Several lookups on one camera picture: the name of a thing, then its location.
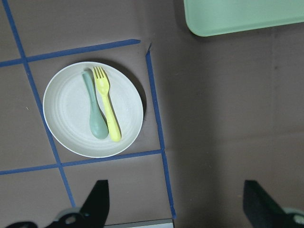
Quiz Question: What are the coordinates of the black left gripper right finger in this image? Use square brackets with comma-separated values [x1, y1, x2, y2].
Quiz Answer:
[243, 180, 304, 228]

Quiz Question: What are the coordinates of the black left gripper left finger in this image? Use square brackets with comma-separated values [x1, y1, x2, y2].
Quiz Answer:
[4, 180, 111, 228]

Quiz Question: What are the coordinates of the white round plate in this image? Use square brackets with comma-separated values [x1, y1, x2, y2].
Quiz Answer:
[43, 62, 143, 158]

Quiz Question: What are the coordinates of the yellow plastic fork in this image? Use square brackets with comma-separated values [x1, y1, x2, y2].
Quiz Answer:
[93, 66, 122, 142]

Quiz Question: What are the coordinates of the green plastic spoon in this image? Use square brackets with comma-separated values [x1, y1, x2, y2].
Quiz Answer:
[81, 71, 109, 139]

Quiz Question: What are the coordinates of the brown paper table cover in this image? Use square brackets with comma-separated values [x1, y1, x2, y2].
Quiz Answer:
[0, 0, 304, 228]

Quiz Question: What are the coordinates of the light green plastic tray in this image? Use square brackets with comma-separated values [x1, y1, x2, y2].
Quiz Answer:
[183, 0, 304, 37]

